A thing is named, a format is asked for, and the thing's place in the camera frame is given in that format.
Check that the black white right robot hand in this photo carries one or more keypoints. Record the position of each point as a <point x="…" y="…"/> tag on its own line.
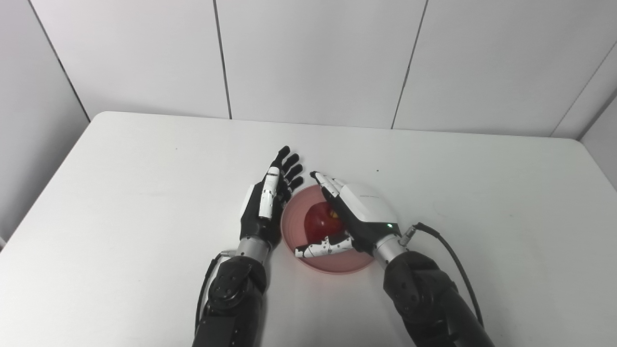
<point x="366" y="212"/>

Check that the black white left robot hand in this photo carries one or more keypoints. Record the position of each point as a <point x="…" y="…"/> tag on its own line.
<point x="255" y="221"/>

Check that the red apple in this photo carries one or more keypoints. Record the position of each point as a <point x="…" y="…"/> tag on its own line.
<point x="318" y="224"/>

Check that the pink round plate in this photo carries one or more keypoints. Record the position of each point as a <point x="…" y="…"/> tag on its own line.
<point x="337" y="265"/>

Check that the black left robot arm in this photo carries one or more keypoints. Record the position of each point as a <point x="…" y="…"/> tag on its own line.
<point x="231" y="303"/>

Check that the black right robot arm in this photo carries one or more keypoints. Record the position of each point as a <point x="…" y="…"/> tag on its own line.
<point x="424" y="299"/>

